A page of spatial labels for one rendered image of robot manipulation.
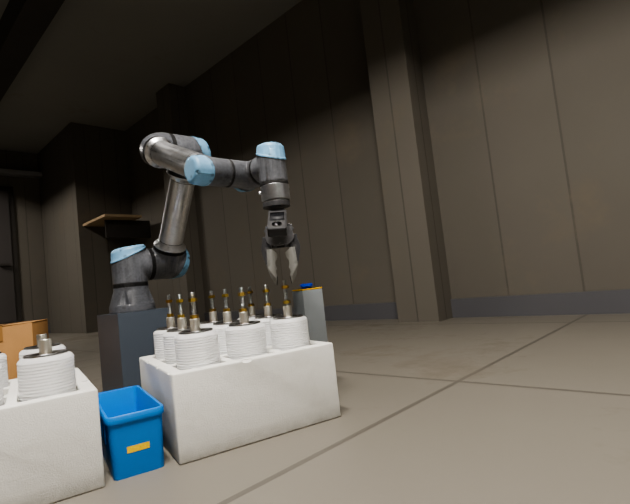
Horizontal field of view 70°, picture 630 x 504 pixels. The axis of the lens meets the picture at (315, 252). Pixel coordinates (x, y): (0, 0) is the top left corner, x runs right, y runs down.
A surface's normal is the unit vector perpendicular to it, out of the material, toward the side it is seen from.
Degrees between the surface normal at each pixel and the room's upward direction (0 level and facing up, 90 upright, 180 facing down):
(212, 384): 90
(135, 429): 92
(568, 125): 90
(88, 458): 90
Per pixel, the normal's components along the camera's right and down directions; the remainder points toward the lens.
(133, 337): 0.72, -0.12
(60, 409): 0.54, -0.11
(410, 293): -0.69, 0.03
